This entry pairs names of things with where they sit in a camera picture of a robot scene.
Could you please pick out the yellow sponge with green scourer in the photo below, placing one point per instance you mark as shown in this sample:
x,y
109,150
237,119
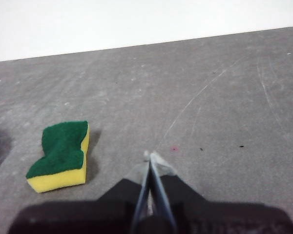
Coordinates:
x,y
61,151

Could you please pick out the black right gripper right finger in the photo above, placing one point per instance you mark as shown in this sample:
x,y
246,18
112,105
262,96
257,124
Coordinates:
x,y
200,214

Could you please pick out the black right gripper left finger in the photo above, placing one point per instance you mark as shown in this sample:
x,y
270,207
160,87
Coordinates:
x,y
107,209

